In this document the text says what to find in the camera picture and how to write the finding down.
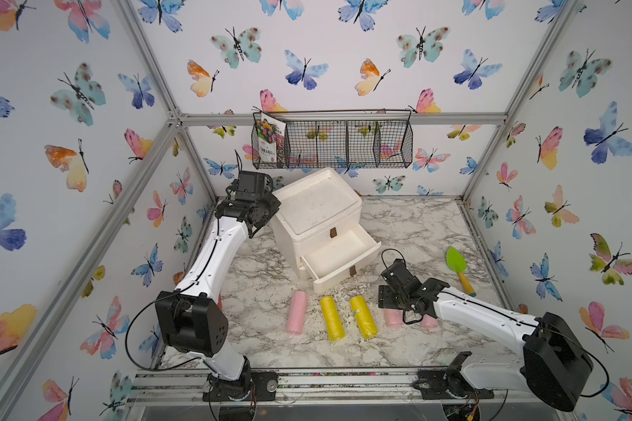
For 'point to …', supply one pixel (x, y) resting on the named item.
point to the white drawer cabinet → (317, 217)
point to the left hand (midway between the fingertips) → (280, 201)
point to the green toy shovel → (458, 263)
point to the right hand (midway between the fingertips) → (390, 295)
